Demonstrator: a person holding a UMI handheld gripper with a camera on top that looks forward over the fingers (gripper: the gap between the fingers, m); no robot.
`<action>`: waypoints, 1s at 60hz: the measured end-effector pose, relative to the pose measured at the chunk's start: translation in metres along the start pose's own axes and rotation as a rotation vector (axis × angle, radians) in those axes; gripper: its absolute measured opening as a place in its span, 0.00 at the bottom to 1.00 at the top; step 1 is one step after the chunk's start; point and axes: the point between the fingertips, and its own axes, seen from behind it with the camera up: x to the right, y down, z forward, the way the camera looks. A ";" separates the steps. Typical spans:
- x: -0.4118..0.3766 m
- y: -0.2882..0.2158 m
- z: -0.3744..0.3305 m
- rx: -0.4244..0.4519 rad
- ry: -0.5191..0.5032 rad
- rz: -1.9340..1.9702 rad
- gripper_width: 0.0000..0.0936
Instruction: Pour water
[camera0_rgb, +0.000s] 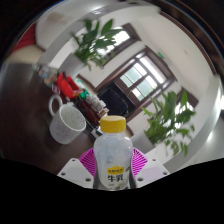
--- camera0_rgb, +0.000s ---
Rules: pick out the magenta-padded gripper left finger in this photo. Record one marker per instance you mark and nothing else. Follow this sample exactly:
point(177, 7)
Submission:
point(75, 171)

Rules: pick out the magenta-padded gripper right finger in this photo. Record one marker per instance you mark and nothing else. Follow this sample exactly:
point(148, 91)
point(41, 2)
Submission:
point(151, 171)

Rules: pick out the yellow-capped clear drink bottle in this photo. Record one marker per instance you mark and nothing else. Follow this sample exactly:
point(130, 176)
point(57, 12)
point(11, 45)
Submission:
point(113, 151)

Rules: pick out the white speckled mug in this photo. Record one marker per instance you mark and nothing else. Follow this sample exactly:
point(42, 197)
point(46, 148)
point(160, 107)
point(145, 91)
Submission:
point(65, 125)

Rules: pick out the large potted green plant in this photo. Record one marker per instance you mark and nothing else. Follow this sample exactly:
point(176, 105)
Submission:
point(166, 123)

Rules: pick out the tray of wrapped snacks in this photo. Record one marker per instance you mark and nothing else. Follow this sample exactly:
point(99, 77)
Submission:
point(91, 105)

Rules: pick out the black chair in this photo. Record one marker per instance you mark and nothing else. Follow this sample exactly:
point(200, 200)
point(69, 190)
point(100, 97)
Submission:
point(115, 100)

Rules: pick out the brown-framed narrow window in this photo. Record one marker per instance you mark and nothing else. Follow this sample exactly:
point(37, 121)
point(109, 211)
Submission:
point(188, 100)

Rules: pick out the brown wooden glazed door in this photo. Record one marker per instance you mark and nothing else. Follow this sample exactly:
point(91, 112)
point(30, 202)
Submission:
point(143, 78)

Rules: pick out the colourful printed cards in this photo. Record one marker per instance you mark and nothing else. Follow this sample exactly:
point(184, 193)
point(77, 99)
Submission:
point(46, 75)

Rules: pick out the green exit sign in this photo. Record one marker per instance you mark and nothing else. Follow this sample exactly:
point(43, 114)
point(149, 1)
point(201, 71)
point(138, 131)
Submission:
point(160, 55)

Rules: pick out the small potted green plant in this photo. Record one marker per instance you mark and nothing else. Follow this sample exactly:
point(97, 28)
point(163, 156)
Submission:
point(95, 40)

